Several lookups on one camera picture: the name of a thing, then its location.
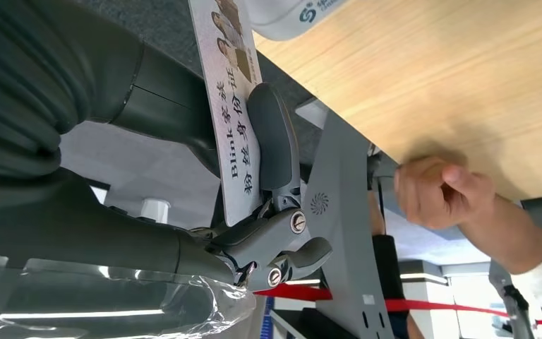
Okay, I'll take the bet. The red barrier belt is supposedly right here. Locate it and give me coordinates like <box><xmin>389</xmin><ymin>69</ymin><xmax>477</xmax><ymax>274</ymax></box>
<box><xmin>254</xmin><ymin>282</ymin><xmax>542</xmax><ymax>328</ymax></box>

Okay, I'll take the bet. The grey kiosk stand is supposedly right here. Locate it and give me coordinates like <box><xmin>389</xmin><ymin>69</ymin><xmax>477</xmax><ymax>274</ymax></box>
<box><xmin>294</xmin><ymin>98</ymin><xmax>396</xmax><ymax>339</ymax></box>

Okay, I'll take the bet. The white card reader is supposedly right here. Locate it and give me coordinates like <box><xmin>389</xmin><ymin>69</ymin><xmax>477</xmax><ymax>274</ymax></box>
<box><xmin>243</xmin><ymin>0</ymin><xmax>349</xmax><ymax>42</ymax></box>

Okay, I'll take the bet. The white cylindrical fixture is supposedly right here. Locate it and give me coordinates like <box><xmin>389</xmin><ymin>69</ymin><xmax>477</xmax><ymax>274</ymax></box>
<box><xmin>139</xmin><ymin>198</ymin><xmax>172</xmax><ymax>225</ymax></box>

